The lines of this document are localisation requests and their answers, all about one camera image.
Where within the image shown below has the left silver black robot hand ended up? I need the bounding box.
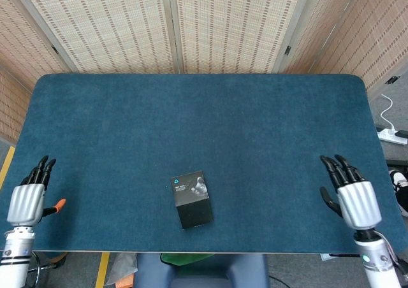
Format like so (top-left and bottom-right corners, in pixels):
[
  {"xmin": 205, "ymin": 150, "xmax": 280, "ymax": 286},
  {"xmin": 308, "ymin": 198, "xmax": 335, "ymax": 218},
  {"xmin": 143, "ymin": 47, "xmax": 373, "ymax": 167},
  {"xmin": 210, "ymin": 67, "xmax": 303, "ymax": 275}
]
[{"xmin": 6, "ymin": 155, "xmax": 67, "ymax": 227}]

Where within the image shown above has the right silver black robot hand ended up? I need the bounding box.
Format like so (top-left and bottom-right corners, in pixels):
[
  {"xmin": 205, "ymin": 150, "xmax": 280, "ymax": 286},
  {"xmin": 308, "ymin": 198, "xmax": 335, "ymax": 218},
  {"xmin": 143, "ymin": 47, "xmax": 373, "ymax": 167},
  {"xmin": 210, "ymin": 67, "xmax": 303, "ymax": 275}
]
[{"xmin": 319, "ymin": 154, "xmax": 383, "ymax": 230}]

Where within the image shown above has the black cardboard folding box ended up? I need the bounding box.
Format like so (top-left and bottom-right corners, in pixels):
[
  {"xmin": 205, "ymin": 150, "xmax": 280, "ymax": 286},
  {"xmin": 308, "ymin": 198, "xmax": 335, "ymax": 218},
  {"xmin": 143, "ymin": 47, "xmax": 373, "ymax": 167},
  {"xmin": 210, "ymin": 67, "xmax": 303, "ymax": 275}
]
[{"xmin": 170, "ymin": 170, "xmax": 214, "ymax": 230}]

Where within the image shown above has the blue robot base seat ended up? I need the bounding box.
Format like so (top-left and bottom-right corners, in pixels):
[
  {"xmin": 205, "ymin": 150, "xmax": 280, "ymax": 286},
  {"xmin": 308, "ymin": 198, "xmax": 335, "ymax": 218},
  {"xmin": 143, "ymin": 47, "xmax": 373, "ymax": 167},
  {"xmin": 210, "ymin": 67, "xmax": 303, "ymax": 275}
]
[{"xmin": 133, "ymin": 252, "xmax": 270, "ymax": 288}]

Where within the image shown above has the black and white sneaker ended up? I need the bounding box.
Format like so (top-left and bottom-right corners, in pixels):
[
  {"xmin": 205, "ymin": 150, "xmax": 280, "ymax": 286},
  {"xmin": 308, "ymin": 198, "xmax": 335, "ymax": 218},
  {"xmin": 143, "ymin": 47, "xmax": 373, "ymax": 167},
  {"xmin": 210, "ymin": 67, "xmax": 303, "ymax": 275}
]
[{"xmin": 391, "ymin": 169, "xmax": 408, "ymax": 219}]

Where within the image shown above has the white power strip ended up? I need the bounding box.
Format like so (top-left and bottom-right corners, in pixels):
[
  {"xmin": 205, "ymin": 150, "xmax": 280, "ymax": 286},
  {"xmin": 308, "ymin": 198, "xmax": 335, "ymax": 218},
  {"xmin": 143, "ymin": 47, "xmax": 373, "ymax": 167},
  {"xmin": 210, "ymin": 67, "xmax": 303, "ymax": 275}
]
[{"xmin": 377, "ymin": 127, "xmax": 408, "ymax": 145}]

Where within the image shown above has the grey cloth bag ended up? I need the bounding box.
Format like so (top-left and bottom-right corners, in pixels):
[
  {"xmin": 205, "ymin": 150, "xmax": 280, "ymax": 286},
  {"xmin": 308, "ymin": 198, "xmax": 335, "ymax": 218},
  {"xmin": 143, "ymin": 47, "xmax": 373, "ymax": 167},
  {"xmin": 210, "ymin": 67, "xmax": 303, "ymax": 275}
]
[{"xmin": 106, "ymin": 252, "xmax": 140, "ymax": 285}]

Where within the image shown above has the green cloth item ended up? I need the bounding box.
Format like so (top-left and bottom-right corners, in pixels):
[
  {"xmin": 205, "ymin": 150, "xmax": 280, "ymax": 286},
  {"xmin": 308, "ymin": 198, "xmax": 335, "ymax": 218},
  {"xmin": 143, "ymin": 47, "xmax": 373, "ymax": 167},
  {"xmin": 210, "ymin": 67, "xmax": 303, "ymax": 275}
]
[{"xmin": 160, "ymin": 252, "xmax": 214, "ymax": 266}]

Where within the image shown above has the woven bamboo folding screen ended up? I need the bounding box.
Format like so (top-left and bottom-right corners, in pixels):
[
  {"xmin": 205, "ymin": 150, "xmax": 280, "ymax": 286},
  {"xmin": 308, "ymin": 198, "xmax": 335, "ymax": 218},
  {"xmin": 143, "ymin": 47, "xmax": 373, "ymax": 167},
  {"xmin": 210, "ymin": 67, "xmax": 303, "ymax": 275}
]
[{"xmin": 0, "ymin": 0, "xmax": 408, "ymax": 144}]

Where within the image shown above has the metal stool frame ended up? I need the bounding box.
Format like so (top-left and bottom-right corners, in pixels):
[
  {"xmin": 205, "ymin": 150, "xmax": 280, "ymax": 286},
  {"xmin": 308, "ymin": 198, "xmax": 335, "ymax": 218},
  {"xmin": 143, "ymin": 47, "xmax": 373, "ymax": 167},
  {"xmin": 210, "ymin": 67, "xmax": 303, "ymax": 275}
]
[{"xmin": 27, "ymin": 252, "xmax": 43, "ymax": 288}]

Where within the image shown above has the white power cable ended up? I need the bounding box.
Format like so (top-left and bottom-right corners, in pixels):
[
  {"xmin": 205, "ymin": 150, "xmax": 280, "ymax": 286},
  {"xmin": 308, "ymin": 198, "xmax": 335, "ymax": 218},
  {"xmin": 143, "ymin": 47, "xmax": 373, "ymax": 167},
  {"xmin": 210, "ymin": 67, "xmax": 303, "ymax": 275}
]
[{"xmin": 381, "ymin": 93, "xmax": 398, "ymax": 133}]

